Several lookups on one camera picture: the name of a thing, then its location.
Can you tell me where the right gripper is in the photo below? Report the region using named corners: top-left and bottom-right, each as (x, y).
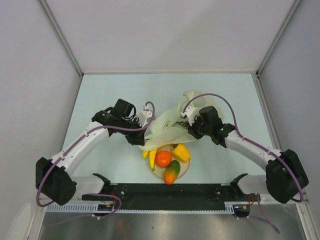
top-left (184, 114), bottom-right (212, 140)

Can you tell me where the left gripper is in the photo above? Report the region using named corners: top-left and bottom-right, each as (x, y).
top-left (119, 117), bottom-right (147, 146)

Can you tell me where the yellow fake banana bunch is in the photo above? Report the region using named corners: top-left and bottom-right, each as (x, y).
top-left (142, 148), bottom-right (158, 171)

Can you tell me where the pale green plastic bag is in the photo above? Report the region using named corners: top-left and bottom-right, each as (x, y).
top-left (141, 89), bottom-right (227, 152)

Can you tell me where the yellow fake bell pepper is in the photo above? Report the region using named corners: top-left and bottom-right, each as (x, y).
top-left (171, 143), bottom-right (191, 163)

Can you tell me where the pink ceramic plate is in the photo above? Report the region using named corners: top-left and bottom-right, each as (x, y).
top-left (151, 145), bottom-right (191, 180)

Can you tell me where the small orange fake fruit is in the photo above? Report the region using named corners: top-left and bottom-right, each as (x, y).
top-left (163, 160), bottom-right (181, 185)

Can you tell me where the brown fake longan bunch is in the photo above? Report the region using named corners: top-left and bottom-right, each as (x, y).
top-left (175, 121), bottom-right (189, 128)

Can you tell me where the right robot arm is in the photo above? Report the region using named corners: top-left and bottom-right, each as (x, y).
top-left (181, 106), bottom-right (309, 204)

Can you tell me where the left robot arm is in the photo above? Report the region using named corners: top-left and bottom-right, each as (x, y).
top-left (35, 98), bottom-right (155, 207)

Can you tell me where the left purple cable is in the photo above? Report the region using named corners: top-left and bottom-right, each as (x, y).
top-left (36, 100), bottom-right (156, 226)

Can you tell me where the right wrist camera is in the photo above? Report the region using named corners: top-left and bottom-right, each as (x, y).
top-left (180, 106), bottom-right (200, 127)

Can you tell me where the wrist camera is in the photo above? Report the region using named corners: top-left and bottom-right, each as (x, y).
top-left (138, 105), bottom-right (155, 127)
top-left (180, 106), bottom-right (200, 127)

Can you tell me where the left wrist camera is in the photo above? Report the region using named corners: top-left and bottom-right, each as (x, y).
top-left (138, 105), bottom-right (155, 127)

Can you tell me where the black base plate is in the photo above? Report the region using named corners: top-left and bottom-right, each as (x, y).
top-left (81, 182), bottom-right (252, 217)

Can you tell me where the white cable duct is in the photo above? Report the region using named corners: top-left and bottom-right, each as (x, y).
top-left (46, 202), bottom-right (237, 214)

